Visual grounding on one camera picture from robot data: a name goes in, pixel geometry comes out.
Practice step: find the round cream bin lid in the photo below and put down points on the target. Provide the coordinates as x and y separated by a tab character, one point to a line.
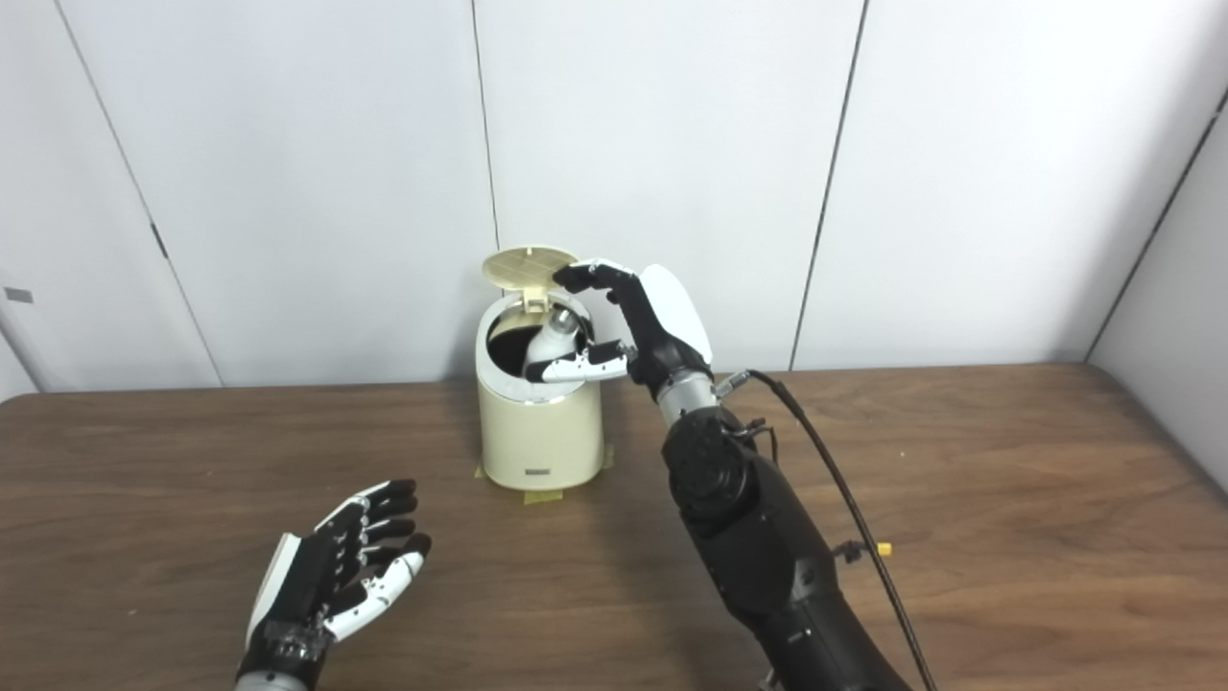
528	267

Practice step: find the small white plastic bottle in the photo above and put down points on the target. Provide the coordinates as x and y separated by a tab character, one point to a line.
552	338

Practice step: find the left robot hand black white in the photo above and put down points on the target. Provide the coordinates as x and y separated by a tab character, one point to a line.
307	585

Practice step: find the black wall panel hinge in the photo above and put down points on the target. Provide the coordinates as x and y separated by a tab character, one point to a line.
159	240

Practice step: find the small grey wall label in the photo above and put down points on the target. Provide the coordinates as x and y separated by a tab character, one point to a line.
18	295

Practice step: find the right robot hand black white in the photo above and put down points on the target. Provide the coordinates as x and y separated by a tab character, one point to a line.
662	326

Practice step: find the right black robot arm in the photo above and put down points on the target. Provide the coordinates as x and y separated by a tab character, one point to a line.
758	537

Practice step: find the cream-colored bin body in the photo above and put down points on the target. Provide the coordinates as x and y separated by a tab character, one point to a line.
542	432

